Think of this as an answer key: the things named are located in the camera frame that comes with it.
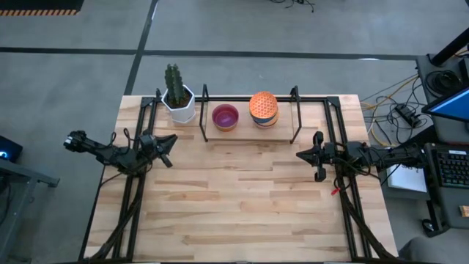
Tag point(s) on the dark gray computer cart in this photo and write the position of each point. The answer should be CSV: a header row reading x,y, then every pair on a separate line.
x,y
454,205

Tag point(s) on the person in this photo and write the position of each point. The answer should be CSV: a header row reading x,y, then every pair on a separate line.
x,y
436,251

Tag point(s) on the white paper labelled SA3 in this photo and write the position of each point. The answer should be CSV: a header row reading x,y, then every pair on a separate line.
x,y
406,181

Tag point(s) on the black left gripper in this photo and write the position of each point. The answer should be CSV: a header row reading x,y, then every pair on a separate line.
x,y
150,148

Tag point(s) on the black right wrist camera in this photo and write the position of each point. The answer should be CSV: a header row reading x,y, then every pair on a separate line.
x,y
339,152

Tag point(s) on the black device with blue light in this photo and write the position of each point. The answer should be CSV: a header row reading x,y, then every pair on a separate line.
x,y
9,148

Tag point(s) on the red clip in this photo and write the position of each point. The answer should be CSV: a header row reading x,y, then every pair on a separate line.
x,y
335,191

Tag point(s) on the black pole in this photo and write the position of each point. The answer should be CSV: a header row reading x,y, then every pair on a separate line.
x,y
450,47

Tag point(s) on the wooden shelf with black frame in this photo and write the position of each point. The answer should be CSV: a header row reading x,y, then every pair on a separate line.
x,y
249,133

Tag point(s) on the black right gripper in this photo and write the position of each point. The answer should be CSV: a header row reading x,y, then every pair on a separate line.
x,y
320,154

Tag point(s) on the small wooden block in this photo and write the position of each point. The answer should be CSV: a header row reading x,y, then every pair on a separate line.
x,y
465,211

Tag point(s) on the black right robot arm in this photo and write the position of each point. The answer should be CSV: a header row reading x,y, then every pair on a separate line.
x,y
395,154

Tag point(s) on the purple translucent plastic bowl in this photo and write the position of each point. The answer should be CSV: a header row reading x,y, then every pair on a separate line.
x,y
225,116

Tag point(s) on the black aluminium table frame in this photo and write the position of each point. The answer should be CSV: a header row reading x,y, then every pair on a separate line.
x,y
146,102

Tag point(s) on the black power strip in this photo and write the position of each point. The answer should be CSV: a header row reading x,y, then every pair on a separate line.
x,y
406,113

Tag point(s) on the white hexagonal plant pot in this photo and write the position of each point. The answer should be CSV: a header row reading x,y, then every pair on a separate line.
x,y
183,113

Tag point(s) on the blue white patterned ceramic bowl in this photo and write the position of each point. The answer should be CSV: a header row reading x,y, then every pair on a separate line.
x,y
264,120

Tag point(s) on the orange patterned ceramic bowl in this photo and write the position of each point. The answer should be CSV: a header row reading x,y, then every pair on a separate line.
x,y
263,106

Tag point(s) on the black computer mouse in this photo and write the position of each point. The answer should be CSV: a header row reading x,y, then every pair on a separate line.
x,y
427,225

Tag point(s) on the green cactus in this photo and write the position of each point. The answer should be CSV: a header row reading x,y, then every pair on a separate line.
x,y
174,86

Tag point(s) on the computer monitor with blue screen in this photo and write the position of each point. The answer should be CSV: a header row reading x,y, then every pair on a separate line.
x,y
450,106

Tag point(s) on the black mat with hazard stripes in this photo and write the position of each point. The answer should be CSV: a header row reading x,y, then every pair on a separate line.
x,y
36,5

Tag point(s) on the yellow translucent plastic bowl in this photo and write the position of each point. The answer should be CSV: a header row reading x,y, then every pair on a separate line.
x,y
225,129

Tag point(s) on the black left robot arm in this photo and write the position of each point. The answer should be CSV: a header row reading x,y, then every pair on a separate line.
x,y
110,154

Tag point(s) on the black keyboard with blue backlight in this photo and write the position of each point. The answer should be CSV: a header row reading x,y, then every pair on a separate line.
x,y
454,168

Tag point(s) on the gray metal stand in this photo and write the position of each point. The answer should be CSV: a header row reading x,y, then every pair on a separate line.
x,y
22,176

